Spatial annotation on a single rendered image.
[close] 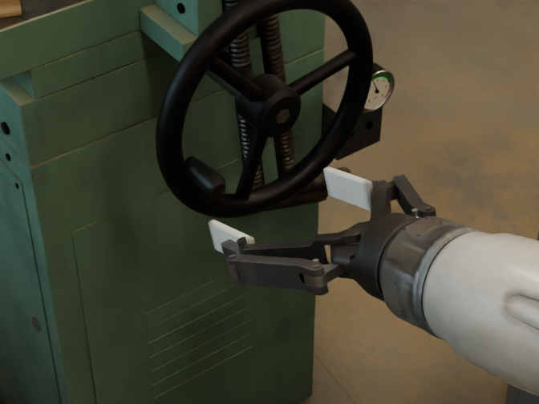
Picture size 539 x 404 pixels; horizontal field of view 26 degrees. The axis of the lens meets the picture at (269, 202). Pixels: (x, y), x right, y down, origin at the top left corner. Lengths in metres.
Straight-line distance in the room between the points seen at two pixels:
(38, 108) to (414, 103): 1.49
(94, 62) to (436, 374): 0.99
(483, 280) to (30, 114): 0.67
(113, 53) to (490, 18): 1.81
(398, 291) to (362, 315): 1.27
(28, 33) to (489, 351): 0.67
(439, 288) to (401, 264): 0.05
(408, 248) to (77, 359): 0.81
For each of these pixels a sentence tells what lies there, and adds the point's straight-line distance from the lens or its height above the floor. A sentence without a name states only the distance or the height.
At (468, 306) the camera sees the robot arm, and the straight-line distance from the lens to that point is 0.85.
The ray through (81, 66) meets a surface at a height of 0.82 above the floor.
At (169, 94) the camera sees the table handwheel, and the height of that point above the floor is 0.88.
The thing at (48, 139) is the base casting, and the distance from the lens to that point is 1.39.
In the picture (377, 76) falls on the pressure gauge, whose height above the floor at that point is 0.68.
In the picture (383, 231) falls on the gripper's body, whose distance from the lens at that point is 0.95.
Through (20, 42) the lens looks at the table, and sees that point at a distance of 1.30.
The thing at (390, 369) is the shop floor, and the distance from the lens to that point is 2.10.
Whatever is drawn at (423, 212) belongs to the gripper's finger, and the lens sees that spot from 1.03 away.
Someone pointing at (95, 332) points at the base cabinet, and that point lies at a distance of 1.62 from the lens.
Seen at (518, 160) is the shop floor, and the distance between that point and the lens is 2.58.
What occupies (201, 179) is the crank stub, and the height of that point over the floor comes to 0.80.
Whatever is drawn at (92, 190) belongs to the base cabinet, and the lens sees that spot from 1.46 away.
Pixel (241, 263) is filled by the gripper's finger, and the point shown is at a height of 0.87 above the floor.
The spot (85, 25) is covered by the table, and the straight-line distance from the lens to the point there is 1.34.
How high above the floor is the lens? 1.56
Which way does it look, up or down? 40 degrees down
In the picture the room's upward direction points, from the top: straight up
